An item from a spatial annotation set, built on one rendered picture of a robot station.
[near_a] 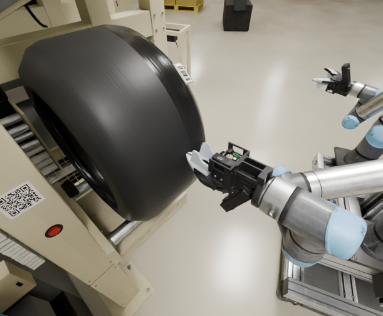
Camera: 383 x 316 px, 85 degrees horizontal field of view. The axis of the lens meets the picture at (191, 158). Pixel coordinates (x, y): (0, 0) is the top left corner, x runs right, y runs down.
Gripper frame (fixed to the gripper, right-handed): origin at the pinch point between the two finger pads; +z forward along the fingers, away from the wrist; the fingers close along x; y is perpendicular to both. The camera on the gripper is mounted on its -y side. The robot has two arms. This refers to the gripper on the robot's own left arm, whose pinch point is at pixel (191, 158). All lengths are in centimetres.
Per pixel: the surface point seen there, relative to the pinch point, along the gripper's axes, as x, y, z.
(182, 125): -1.0, 8.1, 3.1
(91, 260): 33, -44, 26
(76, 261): 36, -37, 25
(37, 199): 31.4, -2.5, 21.3
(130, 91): 6.1, 17.7, 9.5
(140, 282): 22, -120, 38
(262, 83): -284, -109, 113
